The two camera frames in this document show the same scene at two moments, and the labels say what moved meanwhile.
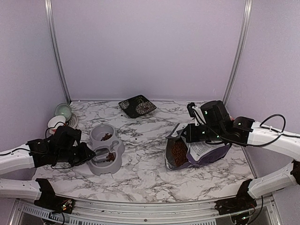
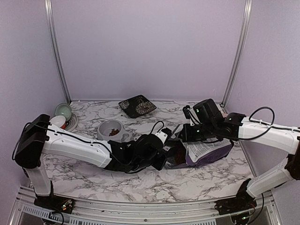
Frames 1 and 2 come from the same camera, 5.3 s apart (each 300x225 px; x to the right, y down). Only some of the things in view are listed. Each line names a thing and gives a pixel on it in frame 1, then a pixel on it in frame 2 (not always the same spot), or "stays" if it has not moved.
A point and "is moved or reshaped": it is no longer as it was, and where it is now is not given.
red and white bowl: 54,121 stays
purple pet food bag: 180,152 stays
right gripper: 192,137 stays
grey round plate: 73,122 stays
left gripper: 86,155 -> 159,164
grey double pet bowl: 108,149 is moved or reshaped
